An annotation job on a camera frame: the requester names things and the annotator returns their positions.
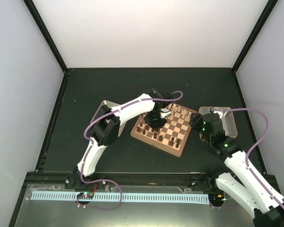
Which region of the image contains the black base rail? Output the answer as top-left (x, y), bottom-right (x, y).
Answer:
top-left (24, 172), bottom-right (217, 192)

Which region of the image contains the pink metal tray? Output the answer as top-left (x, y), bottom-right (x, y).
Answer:
top-left (90, 100), bottom-right (126, 137)

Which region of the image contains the yellow metal tray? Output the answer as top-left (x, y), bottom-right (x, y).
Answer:
top-left (198, 106), bottom-right (238, 139)

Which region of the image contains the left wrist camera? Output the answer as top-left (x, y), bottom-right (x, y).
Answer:
top-left (160, 108), bottom-right (172, 118)

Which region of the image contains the black frame post left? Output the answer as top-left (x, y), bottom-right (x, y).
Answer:
top-left (23, 0), bottom-right (68, 72)

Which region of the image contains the black frame post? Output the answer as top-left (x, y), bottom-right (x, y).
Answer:
top-left (23, 0), bottom-right (68, 72)
top-left (232, 0), bottom-right (278, 73)

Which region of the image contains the white chess pieces row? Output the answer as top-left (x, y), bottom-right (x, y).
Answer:
top-left (168, 103), bottom-right (195, 122)

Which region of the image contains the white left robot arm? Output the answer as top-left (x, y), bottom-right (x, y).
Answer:
top-left (75, 89), bottom-right (175, 189)

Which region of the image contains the light blue slotted cable duct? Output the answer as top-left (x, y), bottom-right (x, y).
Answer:
top-left (30, 191), bottom-right (209, 205)

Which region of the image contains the wooden chess board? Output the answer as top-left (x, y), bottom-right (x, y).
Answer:
top-left (131, 114), bottom-right (191, 157)

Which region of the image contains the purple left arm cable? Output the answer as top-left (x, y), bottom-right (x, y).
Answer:
top-left (80, 90), bottom-right (183, 185)

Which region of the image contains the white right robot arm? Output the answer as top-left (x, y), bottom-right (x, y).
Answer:
top-left (189, 113), bottom-right (284, 227)

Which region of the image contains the black frame post right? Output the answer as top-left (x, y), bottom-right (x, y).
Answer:
top-left (232, 0), bottom-right (278, 73)

